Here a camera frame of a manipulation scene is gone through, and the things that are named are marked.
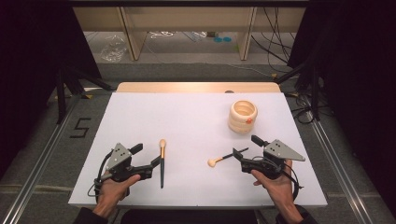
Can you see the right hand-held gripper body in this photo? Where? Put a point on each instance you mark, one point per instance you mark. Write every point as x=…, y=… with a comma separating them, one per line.
x=278, y=152

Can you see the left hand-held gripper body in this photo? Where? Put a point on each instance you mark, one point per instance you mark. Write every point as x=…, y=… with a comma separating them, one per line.
x=120, y=161

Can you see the makeup brush tapered head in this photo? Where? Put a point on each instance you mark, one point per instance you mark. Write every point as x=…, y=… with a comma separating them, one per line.
x=162, y=161

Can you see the cream ribbed brush holder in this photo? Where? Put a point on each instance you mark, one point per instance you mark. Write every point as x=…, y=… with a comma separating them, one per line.
x=243, y=119

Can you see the makeup brush round head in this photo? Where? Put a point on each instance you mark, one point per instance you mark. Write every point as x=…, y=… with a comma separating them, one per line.
x=212, y=162

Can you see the person's left hand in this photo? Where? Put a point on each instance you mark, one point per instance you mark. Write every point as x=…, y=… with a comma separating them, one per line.
x=112, y=193

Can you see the person's right hand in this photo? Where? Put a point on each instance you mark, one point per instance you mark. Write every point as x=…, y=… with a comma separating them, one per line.
x=278, y=189

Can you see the white board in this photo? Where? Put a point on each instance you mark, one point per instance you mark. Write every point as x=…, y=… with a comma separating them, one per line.
x=193, y=124

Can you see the black metal stand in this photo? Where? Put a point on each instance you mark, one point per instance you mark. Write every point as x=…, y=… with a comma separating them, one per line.
x=314, y=93
x=62, y=93

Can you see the wooden table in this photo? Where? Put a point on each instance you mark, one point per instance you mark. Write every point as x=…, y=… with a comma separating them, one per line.
x=186, y=87

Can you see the clear plastic bag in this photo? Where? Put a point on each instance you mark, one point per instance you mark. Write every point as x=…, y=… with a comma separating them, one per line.
x=113, y=48

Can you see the blue round lids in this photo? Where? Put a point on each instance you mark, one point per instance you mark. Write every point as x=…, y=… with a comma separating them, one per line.
x=222, y=39

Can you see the black curtain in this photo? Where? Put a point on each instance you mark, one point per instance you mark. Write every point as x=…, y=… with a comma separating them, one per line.
x=358, y=77
x=34, y=62

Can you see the beige shelf unit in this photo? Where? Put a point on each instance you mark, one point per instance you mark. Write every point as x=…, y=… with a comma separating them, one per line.
x=186, y=18

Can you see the aluminium rail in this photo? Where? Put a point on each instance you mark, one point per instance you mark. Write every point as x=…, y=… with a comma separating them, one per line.
x=37, y=174
x=336, y=171

